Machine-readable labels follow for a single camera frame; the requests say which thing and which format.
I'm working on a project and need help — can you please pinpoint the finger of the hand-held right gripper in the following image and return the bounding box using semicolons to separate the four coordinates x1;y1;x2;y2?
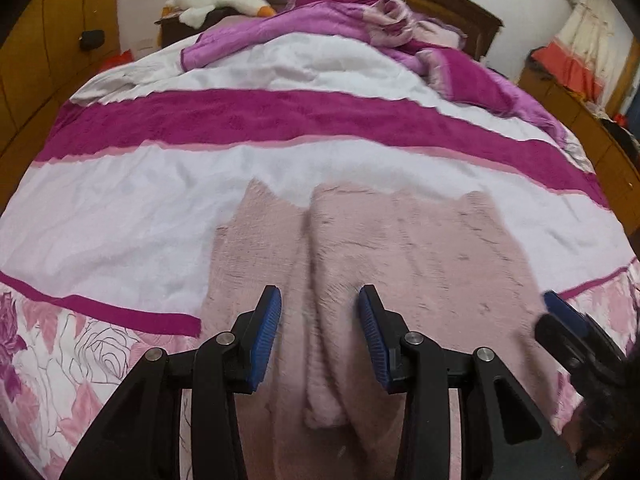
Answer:
534;290;627;377

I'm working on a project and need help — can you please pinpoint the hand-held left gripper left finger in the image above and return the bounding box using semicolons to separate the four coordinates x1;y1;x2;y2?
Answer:
60;285;282;480

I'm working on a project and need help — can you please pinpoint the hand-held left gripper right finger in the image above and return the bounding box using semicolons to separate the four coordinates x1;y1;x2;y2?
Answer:
356;284;583;480

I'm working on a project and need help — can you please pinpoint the pink knitted garment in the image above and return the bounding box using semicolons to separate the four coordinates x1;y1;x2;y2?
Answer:
200;177;586;480

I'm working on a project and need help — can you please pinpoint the white magenta striped blanket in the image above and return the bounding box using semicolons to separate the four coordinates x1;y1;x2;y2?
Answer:
0;25;640;480

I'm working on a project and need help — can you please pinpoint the low wooden cabinet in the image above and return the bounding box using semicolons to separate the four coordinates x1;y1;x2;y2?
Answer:
517;67;640;173

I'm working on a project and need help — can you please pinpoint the orange and white cloth pile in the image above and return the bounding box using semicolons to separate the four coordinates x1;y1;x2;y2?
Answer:
530;2;628;111

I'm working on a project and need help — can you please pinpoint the dark wooden headboard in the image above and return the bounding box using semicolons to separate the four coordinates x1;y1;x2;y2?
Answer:
217;0;503;61

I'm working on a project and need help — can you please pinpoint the small red cloth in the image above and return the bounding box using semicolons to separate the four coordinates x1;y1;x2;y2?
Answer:
100;50;134;74

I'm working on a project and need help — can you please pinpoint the purple pink quilt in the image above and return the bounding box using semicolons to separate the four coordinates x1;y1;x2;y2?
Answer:
180;0;568;128

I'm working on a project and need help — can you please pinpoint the dark wooden nightstand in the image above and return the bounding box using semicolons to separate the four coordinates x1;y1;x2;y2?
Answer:
152;7;223;50

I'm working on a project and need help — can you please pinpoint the white plush goose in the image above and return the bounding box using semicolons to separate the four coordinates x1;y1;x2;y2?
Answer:
167;0;276;28

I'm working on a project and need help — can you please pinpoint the wooden wardrobe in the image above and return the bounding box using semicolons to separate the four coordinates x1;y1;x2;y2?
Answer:
0;0;121;161

